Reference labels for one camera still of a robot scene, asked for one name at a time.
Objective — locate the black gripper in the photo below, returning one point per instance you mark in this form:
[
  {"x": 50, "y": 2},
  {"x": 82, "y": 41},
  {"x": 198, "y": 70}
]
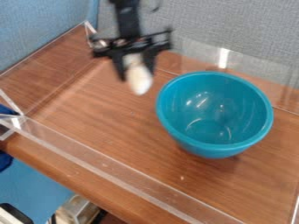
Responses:
[{"x": 146, "y": 44}]

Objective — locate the plush mushroom toy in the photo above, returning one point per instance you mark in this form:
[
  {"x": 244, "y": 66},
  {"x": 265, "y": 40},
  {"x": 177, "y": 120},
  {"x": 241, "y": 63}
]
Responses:
[{"x": 137, "y": 74}]

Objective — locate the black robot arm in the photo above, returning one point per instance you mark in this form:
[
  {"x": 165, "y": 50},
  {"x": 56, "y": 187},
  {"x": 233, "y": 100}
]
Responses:
[{"x": 126, "y": 21}]

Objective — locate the blue plastic bowl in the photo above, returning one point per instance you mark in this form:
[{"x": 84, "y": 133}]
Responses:
[{"x": 214, "y": 113}]

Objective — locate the blue cloth object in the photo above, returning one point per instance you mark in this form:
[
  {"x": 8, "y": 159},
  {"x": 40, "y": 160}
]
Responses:
[{"x": 5, "y": 158}]

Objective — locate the black device under table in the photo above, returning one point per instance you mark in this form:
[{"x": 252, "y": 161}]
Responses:
[{"x": 12, "y": 216}]

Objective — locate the clear acrylic barrier wall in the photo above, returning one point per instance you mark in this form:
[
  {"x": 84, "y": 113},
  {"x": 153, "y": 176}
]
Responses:
[{"x": 92, "y": 136}]

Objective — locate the metal table frame part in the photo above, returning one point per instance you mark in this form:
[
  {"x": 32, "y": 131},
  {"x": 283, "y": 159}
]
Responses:
[{"x": 76, "y": 211}]

